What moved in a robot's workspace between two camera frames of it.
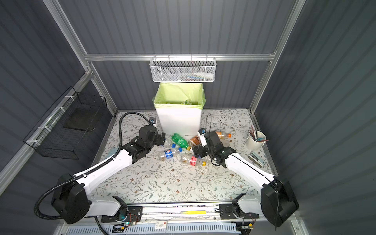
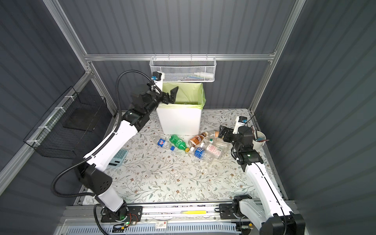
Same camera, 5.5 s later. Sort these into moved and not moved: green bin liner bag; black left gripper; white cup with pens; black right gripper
Moved: black right gripper; black left gripper
Not moved: green bin liner bag; white cup with pens
